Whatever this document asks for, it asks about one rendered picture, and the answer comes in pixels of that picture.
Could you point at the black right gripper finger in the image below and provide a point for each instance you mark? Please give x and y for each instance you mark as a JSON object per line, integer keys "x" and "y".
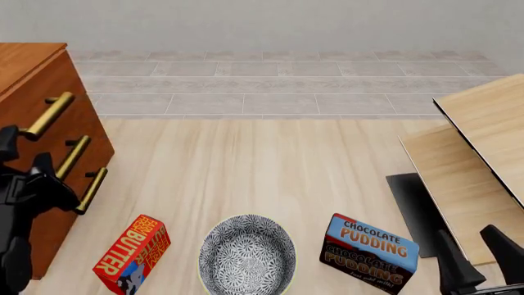
{"x": 454, "y": 264}
{"x": 509, "y": 255}

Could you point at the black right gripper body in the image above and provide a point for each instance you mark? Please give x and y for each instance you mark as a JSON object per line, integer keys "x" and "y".
{"x": 491, "y": 290}

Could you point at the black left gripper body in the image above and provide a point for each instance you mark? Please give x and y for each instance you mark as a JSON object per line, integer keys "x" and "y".
{"x": 18, "y": 193}

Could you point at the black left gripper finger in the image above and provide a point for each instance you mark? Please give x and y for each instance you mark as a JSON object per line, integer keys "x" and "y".
{"x": 8, "y": 139}
{"x": 51, "y": 181}

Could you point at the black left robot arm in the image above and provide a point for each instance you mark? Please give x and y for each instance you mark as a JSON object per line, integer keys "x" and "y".
{"x": 11, "y": 255}

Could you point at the brown wooden cabinet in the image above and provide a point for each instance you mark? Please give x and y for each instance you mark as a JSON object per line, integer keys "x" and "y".
{"x": 28, "y": 70}

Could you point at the chocolate pudding box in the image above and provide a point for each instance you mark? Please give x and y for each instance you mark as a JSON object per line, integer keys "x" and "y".
{"x": 370, "y": 255}

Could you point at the pale wooden rack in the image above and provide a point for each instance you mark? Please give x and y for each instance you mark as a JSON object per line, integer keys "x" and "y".
{"x": 471, "y": 172}

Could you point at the red butter box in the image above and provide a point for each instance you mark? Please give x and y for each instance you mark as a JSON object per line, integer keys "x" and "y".
{"x": 131, "y": 252}

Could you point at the black white patterned bowl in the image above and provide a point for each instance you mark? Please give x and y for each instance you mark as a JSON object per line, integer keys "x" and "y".
{"x": 247, "y": 258}

